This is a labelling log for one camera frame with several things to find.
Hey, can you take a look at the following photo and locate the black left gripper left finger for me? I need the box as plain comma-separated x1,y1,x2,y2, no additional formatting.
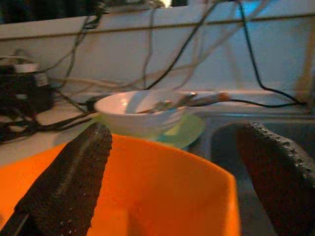
0,122,113,236

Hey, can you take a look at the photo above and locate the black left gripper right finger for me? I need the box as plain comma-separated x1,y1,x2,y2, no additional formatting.
236,122,315,236

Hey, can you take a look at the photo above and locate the green plate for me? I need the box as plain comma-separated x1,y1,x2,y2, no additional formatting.
93,113,205,149

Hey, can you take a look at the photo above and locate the white bowl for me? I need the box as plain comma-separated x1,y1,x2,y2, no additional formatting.
94,89,195,138

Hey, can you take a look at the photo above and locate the brown handled metal utensil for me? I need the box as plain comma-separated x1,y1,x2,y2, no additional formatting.
136,91,231,115

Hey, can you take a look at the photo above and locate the orange bowl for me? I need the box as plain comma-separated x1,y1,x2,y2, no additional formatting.
0,134,241,236

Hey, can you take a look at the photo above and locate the stainless steel sink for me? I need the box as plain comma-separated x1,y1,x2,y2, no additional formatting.
187,110,315,236

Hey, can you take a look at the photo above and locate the thin black power cable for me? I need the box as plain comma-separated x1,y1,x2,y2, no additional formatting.
228,0,307,108

